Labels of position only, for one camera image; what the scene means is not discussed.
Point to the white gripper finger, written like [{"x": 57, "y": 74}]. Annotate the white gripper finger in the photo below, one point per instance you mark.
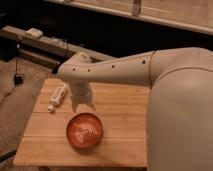
[
  {"x": 74, "y": 107},
  {"x": 92, "y": 106}
]

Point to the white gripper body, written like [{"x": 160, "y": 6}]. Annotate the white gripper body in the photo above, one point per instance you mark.
[{"x": 81, "y": 93}]

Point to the white plastic bottle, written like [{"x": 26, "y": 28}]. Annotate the white plastic bottle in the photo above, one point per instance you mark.
[{"x": 57, "y": 96}]

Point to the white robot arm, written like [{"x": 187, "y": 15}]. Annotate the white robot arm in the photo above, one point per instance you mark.
[{"x": 179, "y": 119}]

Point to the red ceramic bowl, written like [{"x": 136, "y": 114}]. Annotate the red ceramic bowl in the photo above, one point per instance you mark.
[{"x": 84, "y": 130}]

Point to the wooden bamboo board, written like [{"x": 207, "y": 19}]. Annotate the wooden bamboo board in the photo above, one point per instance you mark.
[{"x": 121, "y": 110}]

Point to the long wooden beam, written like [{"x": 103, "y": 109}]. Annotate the long wooden beam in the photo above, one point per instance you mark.
[{"x": 48, "y": 44}]

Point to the small white box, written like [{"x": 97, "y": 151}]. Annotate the small white box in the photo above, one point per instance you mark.
[{"x": 34, "y": 33}]

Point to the wooden shelf edge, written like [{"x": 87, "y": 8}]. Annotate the wooden shelf edge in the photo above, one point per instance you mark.
[{"x": 193, "y": 15}]

